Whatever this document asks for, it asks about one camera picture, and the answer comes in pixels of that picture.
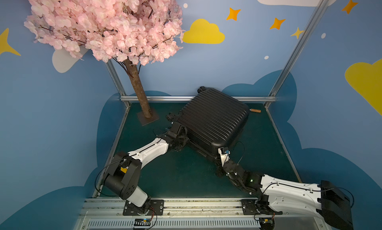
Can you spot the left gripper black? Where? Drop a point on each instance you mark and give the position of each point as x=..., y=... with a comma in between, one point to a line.
x=175, y=122

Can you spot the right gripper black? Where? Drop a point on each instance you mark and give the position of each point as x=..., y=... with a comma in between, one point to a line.
x=225, y=165

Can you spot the black ribbed hard-shell suitcase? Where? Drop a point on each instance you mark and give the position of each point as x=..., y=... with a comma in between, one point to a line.
x=213, y=120

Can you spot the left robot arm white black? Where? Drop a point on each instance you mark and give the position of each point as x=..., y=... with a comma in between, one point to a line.
x=123, y=174

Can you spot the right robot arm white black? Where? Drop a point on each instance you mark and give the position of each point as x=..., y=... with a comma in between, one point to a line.
x=273, y=196

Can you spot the small green circuit board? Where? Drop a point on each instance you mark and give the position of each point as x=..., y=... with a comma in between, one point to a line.
x=142, y=223

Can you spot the pink blossom artificial tree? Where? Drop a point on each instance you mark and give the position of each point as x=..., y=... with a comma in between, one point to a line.
x=133, y=33

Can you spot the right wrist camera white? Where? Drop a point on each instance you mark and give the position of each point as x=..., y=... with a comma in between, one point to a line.
x=223, y=152

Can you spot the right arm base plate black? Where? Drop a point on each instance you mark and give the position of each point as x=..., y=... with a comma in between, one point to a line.
x=255, y=207

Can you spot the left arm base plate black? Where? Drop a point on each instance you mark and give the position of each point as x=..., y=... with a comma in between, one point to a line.
x=151, y=206

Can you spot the aluminium frame post left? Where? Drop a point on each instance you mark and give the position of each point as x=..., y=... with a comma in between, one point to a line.
x=115, y=77

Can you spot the aluminium frame post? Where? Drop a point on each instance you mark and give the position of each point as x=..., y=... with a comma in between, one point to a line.
x=309, y=29
x=115, y=77

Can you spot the aluminium frame post right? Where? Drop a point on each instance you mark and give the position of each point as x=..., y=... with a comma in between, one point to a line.
x=309, y=29

